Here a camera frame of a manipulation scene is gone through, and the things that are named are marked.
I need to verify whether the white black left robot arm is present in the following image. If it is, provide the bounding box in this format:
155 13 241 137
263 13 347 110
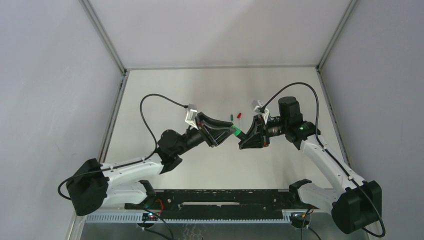
65 112 241 216

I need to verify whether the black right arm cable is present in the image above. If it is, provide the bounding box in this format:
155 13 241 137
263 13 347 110
259 82 386 238

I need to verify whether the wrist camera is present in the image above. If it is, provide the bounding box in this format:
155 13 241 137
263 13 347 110
185 103 198 130
251 100 270 124

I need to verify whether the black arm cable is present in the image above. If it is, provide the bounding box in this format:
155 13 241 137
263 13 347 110
57 93 190 201
259 82 386 238

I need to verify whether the black green highlighter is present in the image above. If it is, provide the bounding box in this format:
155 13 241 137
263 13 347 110
238 131 247 139

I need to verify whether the green highlighter cap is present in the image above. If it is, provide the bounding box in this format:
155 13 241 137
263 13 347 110
231 125 242 137

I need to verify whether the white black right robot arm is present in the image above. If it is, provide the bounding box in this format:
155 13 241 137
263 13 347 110
237 96 382 234

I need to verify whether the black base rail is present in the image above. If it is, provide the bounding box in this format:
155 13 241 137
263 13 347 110
124 188 322 221

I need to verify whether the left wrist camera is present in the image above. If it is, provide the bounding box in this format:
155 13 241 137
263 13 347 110
185 103 198 130

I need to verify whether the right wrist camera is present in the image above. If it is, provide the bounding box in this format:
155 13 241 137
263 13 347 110
251 100 270 124

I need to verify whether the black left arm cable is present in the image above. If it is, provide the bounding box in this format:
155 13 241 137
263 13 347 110
57 93 190 201

